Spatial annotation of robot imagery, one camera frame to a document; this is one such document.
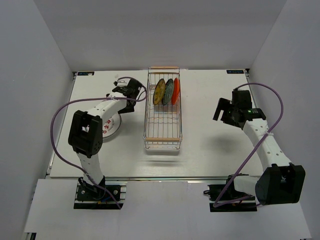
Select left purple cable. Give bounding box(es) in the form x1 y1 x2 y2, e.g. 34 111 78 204
50 76 148 210

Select right blue table label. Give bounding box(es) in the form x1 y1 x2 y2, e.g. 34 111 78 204
226 69 245 74

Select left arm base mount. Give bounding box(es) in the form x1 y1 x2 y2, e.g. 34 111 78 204
73 183 127 210

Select yellow patterned plate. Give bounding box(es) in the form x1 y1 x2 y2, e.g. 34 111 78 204
153 78 166 105

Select left blue table label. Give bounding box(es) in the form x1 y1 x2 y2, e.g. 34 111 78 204
77 71 95 76

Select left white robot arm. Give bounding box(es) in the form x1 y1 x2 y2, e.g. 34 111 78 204
68 77 144 200

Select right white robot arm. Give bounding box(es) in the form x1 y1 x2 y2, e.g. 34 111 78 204
213 88 306 208

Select blue table label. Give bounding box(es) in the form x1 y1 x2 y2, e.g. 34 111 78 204
77 71 95 76
226 69 245 74

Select orange plate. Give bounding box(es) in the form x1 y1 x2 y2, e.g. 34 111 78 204
171 77 180 105

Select metal wire dish rack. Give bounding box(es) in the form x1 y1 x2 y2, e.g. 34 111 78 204
143 66 183 152

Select teal patterned plate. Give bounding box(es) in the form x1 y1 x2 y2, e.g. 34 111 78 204
161 78 174 106

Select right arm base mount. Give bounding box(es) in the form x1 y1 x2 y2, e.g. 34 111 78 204
203 175 258 213

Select plain white plate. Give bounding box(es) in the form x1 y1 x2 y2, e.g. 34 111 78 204
102 113 122 140

